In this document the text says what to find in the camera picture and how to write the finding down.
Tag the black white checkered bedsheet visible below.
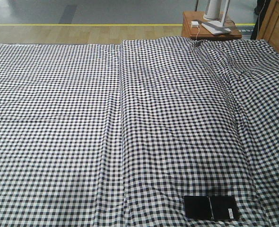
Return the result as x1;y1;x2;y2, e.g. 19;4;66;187
0;36;279;227

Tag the wooden nightstand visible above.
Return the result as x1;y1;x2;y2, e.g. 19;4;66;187
181;11;242;41

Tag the white charger adapter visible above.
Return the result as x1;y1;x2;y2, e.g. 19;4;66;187
191;21;200;28

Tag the wooden headboard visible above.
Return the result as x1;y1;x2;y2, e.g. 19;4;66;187
257;0;279;53

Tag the black foldable phone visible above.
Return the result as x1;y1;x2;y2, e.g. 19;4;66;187
184;196;240;220

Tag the white desk lamp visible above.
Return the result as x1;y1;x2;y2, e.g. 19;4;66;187
201;0;231;35

